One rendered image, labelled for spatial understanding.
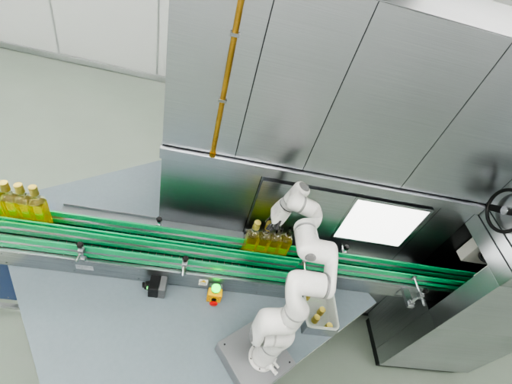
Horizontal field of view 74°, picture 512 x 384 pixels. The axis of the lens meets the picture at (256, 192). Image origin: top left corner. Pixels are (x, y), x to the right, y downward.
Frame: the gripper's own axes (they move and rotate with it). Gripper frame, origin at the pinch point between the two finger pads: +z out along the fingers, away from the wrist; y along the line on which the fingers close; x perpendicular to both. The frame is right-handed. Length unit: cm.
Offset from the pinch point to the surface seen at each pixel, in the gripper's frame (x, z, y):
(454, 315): 110, -4, 22
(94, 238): -71, 44, 5
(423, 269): 101, -3, -4
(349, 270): 55, 10, 4
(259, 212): -1.7, 7.3, -12.3
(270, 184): -6.5, -12.5, -12.3
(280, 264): 17.6, 19.6, 5.7
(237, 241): -5.6, 24.1, -3.6
